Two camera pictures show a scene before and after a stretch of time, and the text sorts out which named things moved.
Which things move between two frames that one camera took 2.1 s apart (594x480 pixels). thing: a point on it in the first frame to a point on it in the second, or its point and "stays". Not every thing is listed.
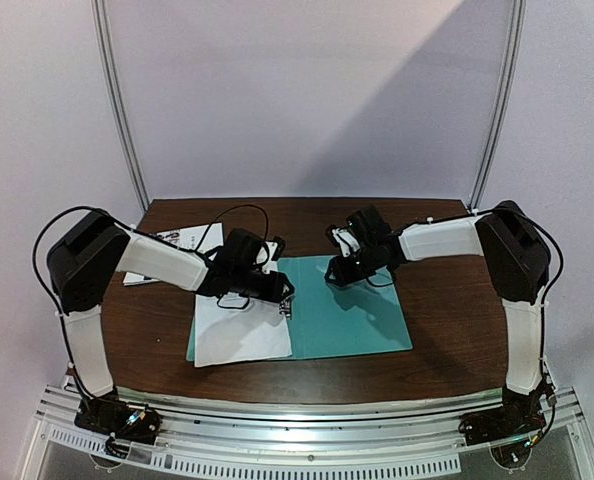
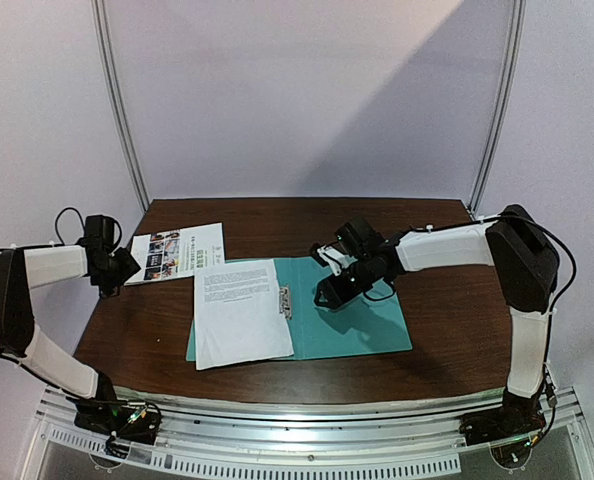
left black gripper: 273,290 to 129,268
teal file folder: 327,319 stays
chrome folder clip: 285,307 stays
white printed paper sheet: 232,327 stays
